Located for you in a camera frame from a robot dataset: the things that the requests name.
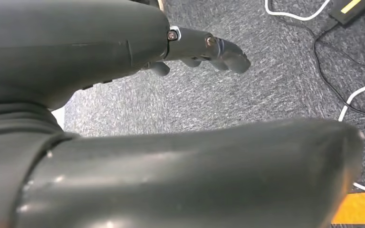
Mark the yellow foil sheet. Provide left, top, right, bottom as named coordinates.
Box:
left=332, top=192, right=365, bottom=225

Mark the black adaptor floor cable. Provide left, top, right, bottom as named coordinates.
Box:
left=313, top=19, right=365, bottom=119

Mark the long white floor cable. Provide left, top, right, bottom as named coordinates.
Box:
left=264, top=0, right=365, bottom=122

